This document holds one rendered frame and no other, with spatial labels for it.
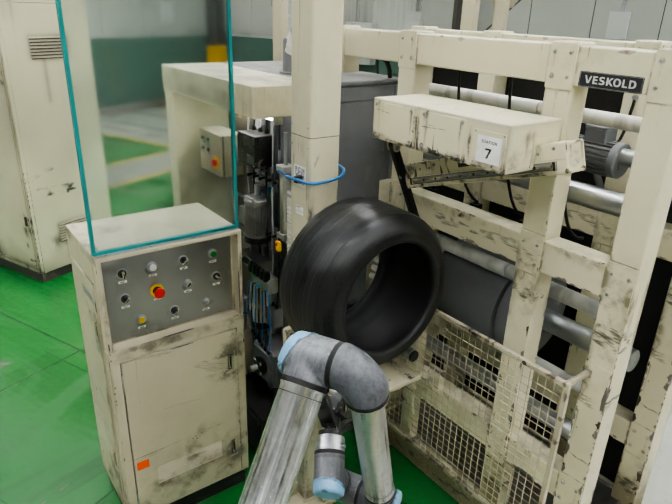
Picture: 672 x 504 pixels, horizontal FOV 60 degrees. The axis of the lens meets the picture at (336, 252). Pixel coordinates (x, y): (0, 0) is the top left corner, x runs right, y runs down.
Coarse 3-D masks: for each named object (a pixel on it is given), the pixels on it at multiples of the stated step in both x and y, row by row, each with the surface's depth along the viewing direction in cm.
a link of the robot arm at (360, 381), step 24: (336, 360) 135; (360, 360) 136; (336, 384) 136; (360, 384) 135; (384, 384) 138; (360, 408) 137; (384, 408) 145; (360, 432) 147; (384, 432) 148; (360, 456) 155; (384, 456) 153; (384, 480) 160
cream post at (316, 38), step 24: (312, 0) 183; (336, 0) 188; (312, 24) 186; (336, 24) 191; (312, 48) 189; (336, 48) 194; (312, 72) 192; (336, 72) 197; (312, 96) 195; (336, 96) 200; (312, 120) 198; (336, 120) 204; (312, 144) 201; (336, 144) 207; (312, 168) 204; (336, 168) 211; (312, 192) 208; (336, 192) 215; (312, 216) 211; (312, 432) 251; (312, 456) 256; (312, 480) 261
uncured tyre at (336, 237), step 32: (320, 224) 191; (352, 224) 184; (384, 224) 185; (416, 224) 193; (288, 256) 194; (320, 256) 183; (352, 256) 179; (384, 256) 227; (416, 256) 221; (288, 288) 192; (320, 288) 180; (384, 288) 232; (416, 288) 223; (288, 320) 200; (320, 320) 183; (352, 320) 227; (384, 320) 227; (416, 320) 210; (384, 352) 202
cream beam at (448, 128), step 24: (408, 96) 213; (432, 96) 215; (384, 120) 206; (408, 120) 196; (432, 120) 188; (456, 120) 180; (480, 120) 172; (504, 120) 172; (528, 120) 173; (552, 120) 175; (408, 144) 199; (432, 144) 190; (456, 144) 182; (504, 144) 167; (528, 144) 172; (504, 168) 169; (528, 168) 175
